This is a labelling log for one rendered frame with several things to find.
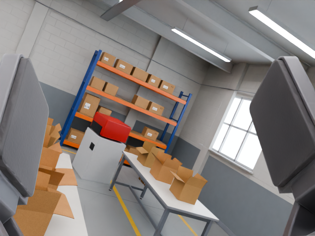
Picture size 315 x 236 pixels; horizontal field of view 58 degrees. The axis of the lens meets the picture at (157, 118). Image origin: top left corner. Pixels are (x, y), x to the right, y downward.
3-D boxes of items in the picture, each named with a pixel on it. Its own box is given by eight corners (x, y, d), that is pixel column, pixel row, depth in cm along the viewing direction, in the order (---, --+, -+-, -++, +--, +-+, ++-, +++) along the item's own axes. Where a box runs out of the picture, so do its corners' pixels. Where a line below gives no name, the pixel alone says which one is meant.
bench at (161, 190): (106, 188, 539) (122, 150, 536) (142, 197, 571) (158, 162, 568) (141, 265, 337) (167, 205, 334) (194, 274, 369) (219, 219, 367)
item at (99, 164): (71, 164, 585) (94, 110, 581) (97, 170, 620) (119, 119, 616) (81, 179, 528) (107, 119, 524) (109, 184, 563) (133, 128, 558)
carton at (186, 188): (160, 186, 406) (170, 162, 404) (186, 194, 421) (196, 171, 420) (170, 198, 366) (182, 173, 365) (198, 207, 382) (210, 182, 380)
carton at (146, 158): (130, 157, 509) (138, 137, 508) (154, 165, 533) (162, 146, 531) (137, 164, 477) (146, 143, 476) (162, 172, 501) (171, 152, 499)
